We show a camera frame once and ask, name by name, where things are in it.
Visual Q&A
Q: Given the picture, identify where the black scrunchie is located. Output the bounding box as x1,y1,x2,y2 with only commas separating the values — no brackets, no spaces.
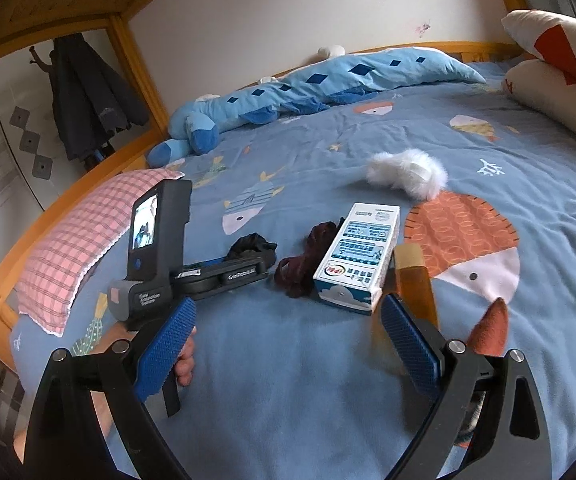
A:
227,232,279,263

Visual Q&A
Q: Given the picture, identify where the white fluffy scrunchie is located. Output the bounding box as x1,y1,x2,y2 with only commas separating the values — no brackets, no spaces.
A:
366,149,449,202

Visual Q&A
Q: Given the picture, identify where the coat rack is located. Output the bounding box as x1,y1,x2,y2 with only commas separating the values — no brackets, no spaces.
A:
29,45,56,77

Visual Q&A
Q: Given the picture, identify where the dark hanging jacket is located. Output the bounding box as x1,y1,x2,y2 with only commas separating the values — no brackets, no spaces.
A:
50,34,149,171

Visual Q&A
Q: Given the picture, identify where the wooden bunk bed frame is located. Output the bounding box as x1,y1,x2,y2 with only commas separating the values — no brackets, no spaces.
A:
0,0,576,361

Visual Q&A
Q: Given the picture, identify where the pink plaid pillow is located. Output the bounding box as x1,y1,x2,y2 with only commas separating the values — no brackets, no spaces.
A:
16,167,185,337

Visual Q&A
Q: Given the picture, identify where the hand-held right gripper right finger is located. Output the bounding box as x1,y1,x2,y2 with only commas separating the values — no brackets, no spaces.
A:
380,294,553,480

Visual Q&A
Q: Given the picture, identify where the dark red scrunchie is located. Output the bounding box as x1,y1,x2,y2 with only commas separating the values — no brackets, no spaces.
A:
274,219,349,302

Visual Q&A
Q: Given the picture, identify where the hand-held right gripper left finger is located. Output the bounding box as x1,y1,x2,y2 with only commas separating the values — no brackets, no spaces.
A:
23,296,196,480

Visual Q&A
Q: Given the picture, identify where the cream folded quilt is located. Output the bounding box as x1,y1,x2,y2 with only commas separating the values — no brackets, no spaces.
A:
500,9,576,161

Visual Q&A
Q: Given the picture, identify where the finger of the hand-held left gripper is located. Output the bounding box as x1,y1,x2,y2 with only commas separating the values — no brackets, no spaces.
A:
195,255,241,270

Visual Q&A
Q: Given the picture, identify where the blue and white carton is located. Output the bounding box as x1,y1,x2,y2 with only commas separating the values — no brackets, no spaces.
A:
313,202,401,316

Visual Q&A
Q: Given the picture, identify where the blue crocodile plush pillow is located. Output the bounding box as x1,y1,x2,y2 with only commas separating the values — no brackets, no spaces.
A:
147,46,487,168

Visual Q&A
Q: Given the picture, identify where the amber plastic bottle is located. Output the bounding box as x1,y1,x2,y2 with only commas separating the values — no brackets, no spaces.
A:
392,245,441,331

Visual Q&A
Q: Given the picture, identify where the person's left hand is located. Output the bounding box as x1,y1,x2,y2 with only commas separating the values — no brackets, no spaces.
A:
174,326,199,389

